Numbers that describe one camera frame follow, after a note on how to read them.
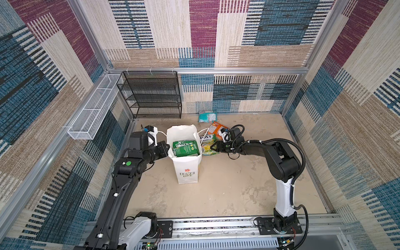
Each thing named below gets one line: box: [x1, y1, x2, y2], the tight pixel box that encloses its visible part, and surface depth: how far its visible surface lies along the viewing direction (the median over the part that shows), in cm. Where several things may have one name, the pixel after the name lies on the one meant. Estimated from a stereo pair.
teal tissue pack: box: [197, 111, 218, 123], surface depth 117 cm
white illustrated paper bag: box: [166, 124, 203, 185], surface depth 81 cm
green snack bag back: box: [172, 140, 200, 158], surface depth 84 cm
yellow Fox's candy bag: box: [199, 133, 220, 156], surface depth 102 cm
